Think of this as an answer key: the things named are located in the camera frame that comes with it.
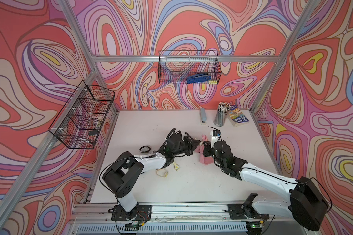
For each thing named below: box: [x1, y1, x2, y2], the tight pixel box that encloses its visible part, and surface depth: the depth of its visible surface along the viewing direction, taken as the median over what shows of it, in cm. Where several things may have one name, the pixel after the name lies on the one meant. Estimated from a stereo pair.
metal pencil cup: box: [213, 101, 231, 127], surface depth 101 cm
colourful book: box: [226, 104, 250, 127], surface depth 113 cm
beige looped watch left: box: [155, 168, 169, 178], surface depth 88 cm
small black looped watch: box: [139, 145, 152, 154], surface depth 98 cm
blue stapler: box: [186, 72, 212, 84], surface depth 88 cm
